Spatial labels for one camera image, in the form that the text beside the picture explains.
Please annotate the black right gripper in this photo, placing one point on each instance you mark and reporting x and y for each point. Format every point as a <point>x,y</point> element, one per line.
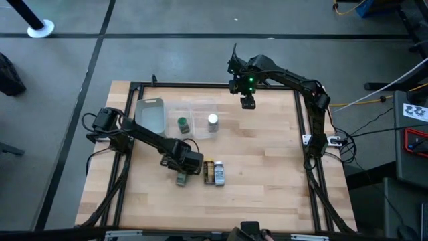
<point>248,85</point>

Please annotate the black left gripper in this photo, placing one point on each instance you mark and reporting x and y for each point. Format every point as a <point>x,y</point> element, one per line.
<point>172,160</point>

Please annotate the green label spice jar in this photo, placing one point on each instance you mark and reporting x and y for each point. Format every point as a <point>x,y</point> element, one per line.
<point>181,180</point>

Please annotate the yellow lid spice jar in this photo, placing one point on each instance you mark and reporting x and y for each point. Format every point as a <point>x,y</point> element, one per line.
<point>209,172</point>

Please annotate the white label spice jar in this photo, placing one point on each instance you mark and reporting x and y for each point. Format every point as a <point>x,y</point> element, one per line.
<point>219,174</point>

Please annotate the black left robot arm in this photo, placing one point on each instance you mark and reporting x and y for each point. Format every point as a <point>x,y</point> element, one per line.
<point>147,135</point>

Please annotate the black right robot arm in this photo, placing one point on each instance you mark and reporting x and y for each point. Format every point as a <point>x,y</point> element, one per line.
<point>291,78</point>

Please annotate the white lid spice jar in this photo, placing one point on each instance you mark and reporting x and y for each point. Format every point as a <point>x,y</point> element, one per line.
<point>213,122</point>

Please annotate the green lid spice jar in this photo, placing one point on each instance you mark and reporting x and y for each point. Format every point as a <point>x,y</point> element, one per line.
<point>183,125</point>

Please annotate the clear plastic bin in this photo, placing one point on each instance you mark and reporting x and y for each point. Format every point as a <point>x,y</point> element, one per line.
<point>174,110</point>
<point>200,110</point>

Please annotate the frosted plastic bin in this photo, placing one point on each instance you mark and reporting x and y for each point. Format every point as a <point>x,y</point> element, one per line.
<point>150,117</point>

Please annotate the blue base block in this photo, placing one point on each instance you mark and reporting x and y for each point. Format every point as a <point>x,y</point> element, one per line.
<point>365,7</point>

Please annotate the white sticker sheet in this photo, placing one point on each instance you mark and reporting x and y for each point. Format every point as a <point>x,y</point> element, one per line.
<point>414,112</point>

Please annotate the red framed tablet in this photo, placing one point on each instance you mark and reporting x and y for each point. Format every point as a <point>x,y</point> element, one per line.
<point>418,144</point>

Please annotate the black bag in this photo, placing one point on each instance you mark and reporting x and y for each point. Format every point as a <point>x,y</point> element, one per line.
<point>10,77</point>

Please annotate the black pole with white base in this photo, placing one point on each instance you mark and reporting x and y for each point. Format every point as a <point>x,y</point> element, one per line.
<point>40,29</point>

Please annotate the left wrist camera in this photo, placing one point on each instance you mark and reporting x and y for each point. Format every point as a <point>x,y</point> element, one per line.
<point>194,162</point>

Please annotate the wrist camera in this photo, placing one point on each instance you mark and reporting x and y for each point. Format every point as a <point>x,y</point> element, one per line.
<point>194,162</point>
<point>233,86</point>

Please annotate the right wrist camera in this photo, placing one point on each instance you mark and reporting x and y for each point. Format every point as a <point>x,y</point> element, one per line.
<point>233,86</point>

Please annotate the black table frame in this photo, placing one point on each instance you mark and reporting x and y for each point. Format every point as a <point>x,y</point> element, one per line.
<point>187,85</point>

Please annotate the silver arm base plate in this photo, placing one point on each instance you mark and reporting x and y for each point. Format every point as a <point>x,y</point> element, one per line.
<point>306,139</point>

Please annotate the silver aluminium bracket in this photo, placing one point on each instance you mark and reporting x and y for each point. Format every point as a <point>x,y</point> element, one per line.
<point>309,238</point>
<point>123,234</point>

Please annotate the black table-level camera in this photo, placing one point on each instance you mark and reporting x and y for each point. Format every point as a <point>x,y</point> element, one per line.
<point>250,229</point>

